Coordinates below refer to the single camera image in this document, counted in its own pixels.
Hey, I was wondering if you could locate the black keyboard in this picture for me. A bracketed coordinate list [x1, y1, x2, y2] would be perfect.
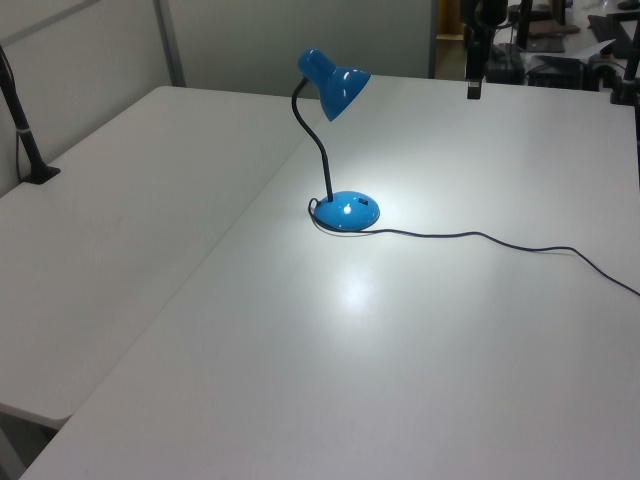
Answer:
[586, 13, 635, 44]

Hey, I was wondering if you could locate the black lamp power cable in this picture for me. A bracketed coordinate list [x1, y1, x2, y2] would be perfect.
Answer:
[307, 197, 640, 296]

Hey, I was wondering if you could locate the grey metal partition post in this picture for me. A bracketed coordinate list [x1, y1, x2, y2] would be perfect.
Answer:
[151, 0, 187, 89]

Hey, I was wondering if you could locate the blue desk lamp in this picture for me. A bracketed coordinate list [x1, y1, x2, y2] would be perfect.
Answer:
[290, 47, 381, 232]

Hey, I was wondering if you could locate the black camera stand with knob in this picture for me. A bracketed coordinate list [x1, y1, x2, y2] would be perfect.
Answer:
[608, 0, 640, 106]

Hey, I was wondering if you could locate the black equipment box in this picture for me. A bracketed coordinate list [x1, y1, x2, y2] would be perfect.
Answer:
[485, 42, 527, 84]

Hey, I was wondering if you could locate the black upright pole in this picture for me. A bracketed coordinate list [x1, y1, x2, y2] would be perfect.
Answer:
[515, 0, 534, 51]

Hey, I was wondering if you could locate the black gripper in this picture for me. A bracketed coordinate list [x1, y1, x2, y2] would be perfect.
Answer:
[459, 0, 509, 101]

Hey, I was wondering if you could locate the white paper sheet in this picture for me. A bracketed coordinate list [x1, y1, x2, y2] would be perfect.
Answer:
[535, 39, 614, 66]

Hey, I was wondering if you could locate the black clamped camera stand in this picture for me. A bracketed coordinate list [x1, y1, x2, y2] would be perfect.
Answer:
[0, 43, 62, 185]

